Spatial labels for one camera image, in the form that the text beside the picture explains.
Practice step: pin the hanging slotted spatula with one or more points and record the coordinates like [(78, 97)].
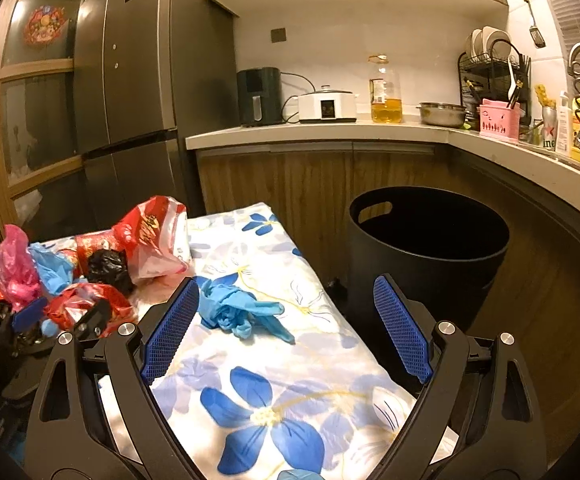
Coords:
[(537, 35)]

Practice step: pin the white electric cooker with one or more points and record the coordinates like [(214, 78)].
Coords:
[(327, 107)]

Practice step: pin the blue rubber glove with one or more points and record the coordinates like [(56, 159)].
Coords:
[(230, 305)]

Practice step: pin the grey kitchen countertop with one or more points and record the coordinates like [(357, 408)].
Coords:
[(320, 130)]

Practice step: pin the pink utensil basket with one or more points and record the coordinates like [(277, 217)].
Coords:
[(497, 122)]

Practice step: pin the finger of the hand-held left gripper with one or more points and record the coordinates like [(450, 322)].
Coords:
[(92, 317), (27, 314)]

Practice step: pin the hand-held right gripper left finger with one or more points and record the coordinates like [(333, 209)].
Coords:
[(170, 332)]

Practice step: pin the pink plastic bag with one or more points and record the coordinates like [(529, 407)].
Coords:
[(12, 270)]

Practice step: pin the black dish rack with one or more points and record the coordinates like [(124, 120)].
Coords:
[(474, 85)]

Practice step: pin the red wrapper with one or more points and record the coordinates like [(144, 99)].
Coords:
[(70, 302)]

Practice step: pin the dark wall socket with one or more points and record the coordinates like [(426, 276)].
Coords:
[(278, 35)]

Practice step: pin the blue plastic bag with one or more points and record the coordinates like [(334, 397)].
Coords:
[(50, 265)]

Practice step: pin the white plate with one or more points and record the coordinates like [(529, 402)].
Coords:
[(497, 40), (475, 42)]

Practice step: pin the steel bowl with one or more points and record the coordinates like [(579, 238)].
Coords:
[(439, 115)]

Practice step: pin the black plastic bin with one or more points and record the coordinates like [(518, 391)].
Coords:
[(369, 260)]

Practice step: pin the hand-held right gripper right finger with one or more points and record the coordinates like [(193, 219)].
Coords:
[(402, 332)]

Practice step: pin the red floral door decoration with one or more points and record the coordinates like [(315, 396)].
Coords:
[(45, 25)]

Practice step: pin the white bottle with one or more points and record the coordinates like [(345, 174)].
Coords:
[(563, 130)]

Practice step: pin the dark steel refrigerator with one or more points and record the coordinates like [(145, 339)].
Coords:
[(145, 60)]

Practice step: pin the red plastic bag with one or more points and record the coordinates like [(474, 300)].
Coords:
[(145, 230)]

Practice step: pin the wooden glass door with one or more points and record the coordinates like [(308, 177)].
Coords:
[(40, 65)]

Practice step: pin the wooden base cabinets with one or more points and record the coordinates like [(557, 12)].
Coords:
[(280, 185)]

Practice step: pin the drink can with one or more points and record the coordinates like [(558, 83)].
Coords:
[(548, 132)]

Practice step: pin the black plastic bag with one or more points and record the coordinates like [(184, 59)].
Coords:
[(107, 267)]

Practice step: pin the black air fryer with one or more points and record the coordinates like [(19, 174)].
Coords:
[(257, 95)]

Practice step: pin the cooking oil bottle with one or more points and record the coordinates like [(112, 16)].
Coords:
[(385, 105)]

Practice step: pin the floral tablecloth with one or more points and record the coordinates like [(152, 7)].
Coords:
[(270, 360)]

